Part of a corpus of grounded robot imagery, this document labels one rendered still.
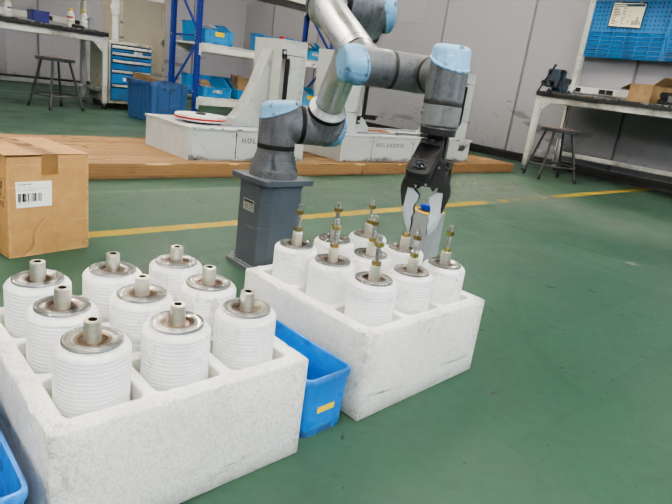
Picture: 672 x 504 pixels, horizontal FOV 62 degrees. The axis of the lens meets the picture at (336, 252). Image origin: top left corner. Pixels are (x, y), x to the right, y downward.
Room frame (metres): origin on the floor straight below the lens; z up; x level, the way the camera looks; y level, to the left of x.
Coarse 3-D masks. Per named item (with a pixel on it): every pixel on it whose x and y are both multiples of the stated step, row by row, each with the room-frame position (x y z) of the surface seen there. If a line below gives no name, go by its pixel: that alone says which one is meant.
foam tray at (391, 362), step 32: (256, 288) 1.16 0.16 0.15; (288, 288) 1.11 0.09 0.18; (288, 320) 1.08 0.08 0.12; (320, 320) 1.02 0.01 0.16; (352, 320) 0.99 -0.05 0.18; (416, 320) 1.03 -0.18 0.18; (448, 320) 1.10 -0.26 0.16; (352, 352) 0.95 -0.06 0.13; (384, 352) 0.96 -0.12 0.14; (416, 352) 1.04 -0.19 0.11; (448, 352) 1.12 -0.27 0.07; (352, 384) 0.94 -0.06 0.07; (384, 384) 0.97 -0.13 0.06; (416, 384) 1.05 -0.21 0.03; (352, 416) 0.93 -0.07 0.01
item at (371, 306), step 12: (348, 288) 1.02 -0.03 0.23; (360, 288) 0.99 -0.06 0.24; (372, 288) 0.99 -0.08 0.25; (384, 288) 1.00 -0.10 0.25; (396, 288) 1.02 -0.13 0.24; (348, 300) 1.01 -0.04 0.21; (360, 300) 0.99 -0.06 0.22; (372, 300) 0.99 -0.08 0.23; (384, 300) 0.99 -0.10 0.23; (348, 312) 1.01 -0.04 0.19; (360, 312) 0.99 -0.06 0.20; (372, 312) 0.99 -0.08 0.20; (384, 312) 0.99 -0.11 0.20; (372, 324) 0.99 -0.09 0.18
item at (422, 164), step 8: (424, 144) 1.10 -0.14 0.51; (432, 144) 1.10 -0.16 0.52; (440, 144) 1.10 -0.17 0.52; (416, 152) 1.08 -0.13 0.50; (424, 152) 1.08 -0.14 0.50; (432, 152) 1.08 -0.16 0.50; (440, 152) 1.09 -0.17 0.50; (416, 160) 1.05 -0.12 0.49; (424, 160) 1.05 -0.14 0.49; (432, 160) 1.05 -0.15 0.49; (408, 168) 1.03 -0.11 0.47; (416, 168) 1.03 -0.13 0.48; (424, 168) 1.03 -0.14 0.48; (432, 168) 1.04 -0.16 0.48; (408, 176) 1.03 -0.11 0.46; (416, 176) 1.03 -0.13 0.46; (424, 176) 1.02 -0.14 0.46
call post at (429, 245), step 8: (416, 216) 1.44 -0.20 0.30; (424, 216) 1.42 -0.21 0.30; (416, 224) 1.44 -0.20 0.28; (424, 224) 1.42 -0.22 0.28; (440, 224) 1.45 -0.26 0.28; (424, 232) 1.42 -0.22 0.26; (432, 232) 1.43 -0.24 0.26; (440, 232) 1.46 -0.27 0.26; (424, 240) 1.41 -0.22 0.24; (432, 240) 1.44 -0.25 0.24; (424, 248) 1.41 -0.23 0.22; (432, 248) 1.44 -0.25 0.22; (424, 256) 1.42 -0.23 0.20; (432, 256) 1.44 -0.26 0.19
